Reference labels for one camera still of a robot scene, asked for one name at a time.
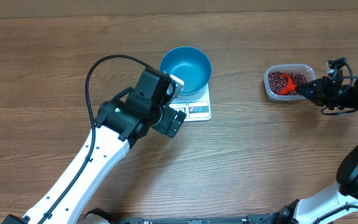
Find blue plastic bowl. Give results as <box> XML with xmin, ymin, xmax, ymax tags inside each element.
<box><xmin>159</xmin><ymin>46</ymin><xmax>213</xmax><ymax>96</ymax></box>

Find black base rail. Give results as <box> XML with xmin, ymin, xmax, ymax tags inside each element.
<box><xmin>82</xmin><ymin>205</ymin><xmax>332</xmax><ymax>224</ymax></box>

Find clear plastic food container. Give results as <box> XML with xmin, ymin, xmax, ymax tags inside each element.
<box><xmin>264</xmin><ymin>63</ymin><xmax>316</xmax><ymax>102</ymax></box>

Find red plastic scoop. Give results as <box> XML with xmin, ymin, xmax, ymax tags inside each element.
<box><xmin>277</xmin><ymin>73</ymin><xmax>296</xmax><ymax>95</ymax></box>

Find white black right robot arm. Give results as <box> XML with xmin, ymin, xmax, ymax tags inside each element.
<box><xmin>262</xmin><ymin>57</ymin><xmax>358</xmax><ymax>223</ymax></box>

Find red adzuki beans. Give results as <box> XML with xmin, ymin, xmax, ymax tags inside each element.
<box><xmin>268</xmin><ymin>72</ymin><xmax>307</xmax><ymax>95</ymax></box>

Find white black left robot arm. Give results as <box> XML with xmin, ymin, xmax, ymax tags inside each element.
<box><xmin>3</xmin><ymin>87</ymin><xmax>186</xmax><ymax>223</ymax></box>

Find white digital kitchen scale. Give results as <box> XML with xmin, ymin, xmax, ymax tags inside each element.
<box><xmin>169</xmin><ymin>85</ymin><xmax>211</xmax><ymax>122</ymax></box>

